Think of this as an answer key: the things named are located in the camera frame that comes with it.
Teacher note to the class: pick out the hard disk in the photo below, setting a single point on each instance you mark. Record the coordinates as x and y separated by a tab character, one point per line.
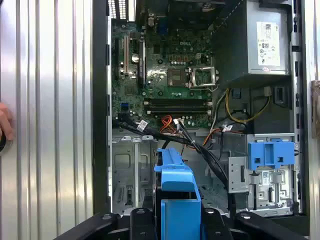
177	180

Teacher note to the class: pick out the dark square CPU socket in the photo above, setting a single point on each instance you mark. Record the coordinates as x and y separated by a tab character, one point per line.
176	77

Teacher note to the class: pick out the black expansion slot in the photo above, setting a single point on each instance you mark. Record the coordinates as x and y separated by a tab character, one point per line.
116	60

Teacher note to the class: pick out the blue SATA port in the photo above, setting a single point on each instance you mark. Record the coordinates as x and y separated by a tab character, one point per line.
125	106

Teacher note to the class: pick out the beige expansion slot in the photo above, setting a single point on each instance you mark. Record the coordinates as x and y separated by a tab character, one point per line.
126	55

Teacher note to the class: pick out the blue plastic drive bracket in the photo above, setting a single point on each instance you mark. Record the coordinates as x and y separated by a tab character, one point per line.
262	155

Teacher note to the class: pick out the black RAM slot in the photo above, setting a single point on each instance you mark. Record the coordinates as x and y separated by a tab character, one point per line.
177	104
177	100
177	112
177	108

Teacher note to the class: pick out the person's hand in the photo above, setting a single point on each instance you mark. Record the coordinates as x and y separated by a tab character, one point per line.
6	120

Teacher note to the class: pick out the round black tool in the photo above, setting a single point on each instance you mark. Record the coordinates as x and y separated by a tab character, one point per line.
2	146

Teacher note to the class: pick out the silver coin battery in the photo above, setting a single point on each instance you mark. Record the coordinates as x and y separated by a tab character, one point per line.
135	58

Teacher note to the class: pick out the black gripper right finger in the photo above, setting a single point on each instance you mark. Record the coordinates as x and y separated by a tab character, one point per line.
212	225

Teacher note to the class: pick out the metal drive cage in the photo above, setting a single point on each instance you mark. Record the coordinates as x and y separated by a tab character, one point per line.
237	175

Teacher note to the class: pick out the metal disk bay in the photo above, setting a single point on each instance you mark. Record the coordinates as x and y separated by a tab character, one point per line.
125	162

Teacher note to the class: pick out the black open PC case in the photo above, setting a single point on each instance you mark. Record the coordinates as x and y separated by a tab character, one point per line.
100	100

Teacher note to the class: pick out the grey power supply unit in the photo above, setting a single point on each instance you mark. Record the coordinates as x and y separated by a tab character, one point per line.
235	50

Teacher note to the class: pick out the metal socket cover frame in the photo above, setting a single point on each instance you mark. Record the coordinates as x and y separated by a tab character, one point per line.
200	68

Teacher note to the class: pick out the green Dell motherboard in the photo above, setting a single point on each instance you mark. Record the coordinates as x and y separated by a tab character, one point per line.
160	50

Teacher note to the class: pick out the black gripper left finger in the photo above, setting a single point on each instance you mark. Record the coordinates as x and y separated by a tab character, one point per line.
142	225

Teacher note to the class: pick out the black graphics card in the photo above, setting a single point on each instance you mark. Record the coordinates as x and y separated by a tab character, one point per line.
142	65

